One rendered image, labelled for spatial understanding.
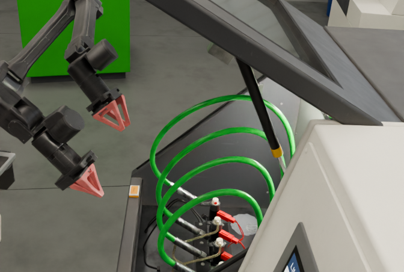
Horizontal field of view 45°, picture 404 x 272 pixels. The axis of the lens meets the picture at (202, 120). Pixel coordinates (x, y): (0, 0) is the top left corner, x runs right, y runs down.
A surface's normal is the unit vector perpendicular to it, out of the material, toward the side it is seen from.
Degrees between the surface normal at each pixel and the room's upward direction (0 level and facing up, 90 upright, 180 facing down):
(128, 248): 0
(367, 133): 0
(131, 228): 0
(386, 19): 90
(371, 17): 90
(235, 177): 90
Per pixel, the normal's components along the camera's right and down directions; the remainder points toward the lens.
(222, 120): 0.04, 0.48
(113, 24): 0.28, 0.47
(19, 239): 0.07, -0.88
